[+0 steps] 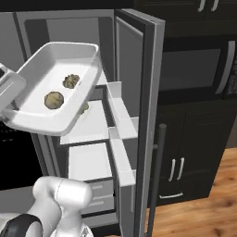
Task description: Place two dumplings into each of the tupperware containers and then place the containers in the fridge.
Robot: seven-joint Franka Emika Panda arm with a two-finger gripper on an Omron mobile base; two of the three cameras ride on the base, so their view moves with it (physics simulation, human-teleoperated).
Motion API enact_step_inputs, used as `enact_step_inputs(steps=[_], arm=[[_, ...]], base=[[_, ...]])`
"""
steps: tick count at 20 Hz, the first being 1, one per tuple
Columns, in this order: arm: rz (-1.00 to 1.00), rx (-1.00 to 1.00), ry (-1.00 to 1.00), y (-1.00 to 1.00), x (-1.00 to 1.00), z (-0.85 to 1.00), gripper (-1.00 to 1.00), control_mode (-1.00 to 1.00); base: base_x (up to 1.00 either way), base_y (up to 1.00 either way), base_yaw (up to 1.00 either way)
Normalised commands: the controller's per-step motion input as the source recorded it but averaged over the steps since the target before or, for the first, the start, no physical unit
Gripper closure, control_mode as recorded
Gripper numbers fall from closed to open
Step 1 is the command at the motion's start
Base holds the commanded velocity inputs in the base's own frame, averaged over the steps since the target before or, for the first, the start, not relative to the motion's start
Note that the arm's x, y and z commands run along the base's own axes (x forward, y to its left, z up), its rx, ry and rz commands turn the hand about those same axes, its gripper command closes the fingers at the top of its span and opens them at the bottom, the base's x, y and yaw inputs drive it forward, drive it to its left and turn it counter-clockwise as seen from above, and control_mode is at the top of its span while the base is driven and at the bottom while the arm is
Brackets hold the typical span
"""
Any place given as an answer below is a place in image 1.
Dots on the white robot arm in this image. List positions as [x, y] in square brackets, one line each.
[63, 197]

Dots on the white fridge door bin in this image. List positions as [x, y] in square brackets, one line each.
[123, 117]
[123, 166]

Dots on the grey fridge drawer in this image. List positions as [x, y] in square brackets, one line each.
[102, 186]
[100, 203]

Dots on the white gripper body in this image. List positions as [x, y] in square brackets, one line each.
[10, 89]

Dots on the grey fridge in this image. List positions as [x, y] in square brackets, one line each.
[61, 26]

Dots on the brown-green dumpling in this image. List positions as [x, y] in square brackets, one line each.
[54, 100]
[85, 108]
[71, 81]

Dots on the grey fridge door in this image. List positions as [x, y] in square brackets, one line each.
[149, 92]

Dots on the black built-in microwave oven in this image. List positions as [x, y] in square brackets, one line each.
[191, 69]

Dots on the white tupperware container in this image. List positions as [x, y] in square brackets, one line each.
[46, 118]

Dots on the white fridge shelf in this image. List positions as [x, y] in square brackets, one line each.
[89, 162]
[92, 126]

